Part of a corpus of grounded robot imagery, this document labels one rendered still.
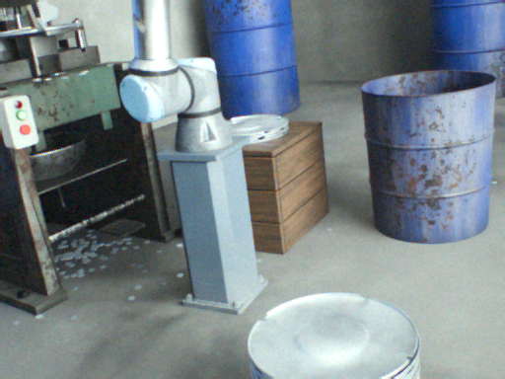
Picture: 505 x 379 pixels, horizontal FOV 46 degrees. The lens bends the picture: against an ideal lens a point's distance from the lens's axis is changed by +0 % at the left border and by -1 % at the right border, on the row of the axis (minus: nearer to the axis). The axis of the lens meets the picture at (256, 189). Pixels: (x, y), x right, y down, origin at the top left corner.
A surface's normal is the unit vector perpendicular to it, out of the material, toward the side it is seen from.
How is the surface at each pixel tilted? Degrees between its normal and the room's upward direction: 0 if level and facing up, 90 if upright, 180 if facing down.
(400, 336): 0
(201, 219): 90
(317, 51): 90
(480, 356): 0
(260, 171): 90
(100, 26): 90
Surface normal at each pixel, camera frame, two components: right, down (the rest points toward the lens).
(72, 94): 0.80, 0.10
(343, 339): -0.11, -0.94
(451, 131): 0.11, 0.34
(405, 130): -0.54, 0.37
